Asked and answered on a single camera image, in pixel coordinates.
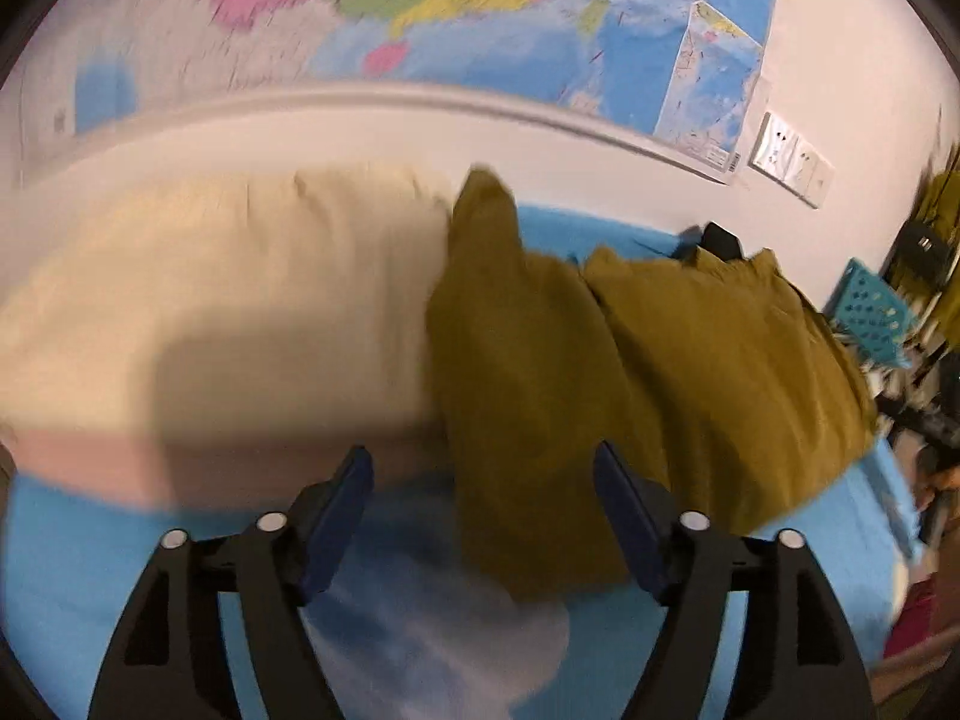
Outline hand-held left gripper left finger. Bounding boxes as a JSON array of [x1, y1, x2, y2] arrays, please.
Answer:
[[86, 446, 374, 720]]

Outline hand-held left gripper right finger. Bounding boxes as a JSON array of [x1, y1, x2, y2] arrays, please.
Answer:
[[592, 441, 878, 720]]

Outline olive green pants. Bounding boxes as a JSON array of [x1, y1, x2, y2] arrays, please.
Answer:
[[426, 169, 878, 602]]

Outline pink clothing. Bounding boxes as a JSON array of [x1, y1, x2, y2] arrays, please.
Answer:
[[0, 420, 451, 512]]

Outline cream clothing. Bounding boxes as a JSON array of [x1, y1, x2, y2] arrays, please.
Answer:
[[0, 161, 460, 466]]

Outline hanging yellow-green clothes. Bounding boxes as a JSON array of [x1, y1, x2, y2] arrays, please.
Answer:
[[915, 165, 960, 346]]

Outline blue floral printed bedsheet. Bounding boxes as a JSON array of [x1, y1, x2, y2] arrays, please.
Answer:
[[0, 202, 931, 720]]

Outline black clothing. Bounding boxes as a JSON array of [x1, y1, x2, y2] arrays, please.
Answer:
[[675, 221, 745, 261]]

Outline teal perforated hanging basket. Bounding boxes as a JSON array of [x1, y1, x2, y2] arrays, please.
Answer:
[[825, 257, 913, 368]]

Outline black handbag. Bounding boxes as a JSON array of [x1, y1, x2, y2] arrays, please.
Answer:
[[896, 221, 950, 286]]

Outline white wall switch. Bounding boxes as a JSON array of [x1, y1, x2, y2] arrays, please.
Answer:
[[806, 154, 835, 208]]

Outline white wall socket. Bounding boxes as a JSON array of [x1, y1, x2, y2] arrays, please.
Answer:
[[776, 131, 816, 194], [750, 112, 787, 175]]

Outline colourful wall map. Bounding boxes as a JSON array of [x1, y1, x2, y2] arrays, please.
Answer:
[[15, 0, 788, 188]]

